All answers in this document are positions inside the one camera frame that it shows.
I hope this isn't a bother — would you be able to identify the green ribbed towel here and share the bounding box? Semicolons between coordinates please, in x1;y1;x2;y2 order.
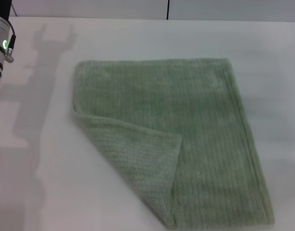
72;57;276;231

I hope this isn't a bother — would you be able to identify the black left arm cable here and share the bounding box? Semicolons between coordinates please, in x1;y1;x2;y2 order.
4;20;16;64

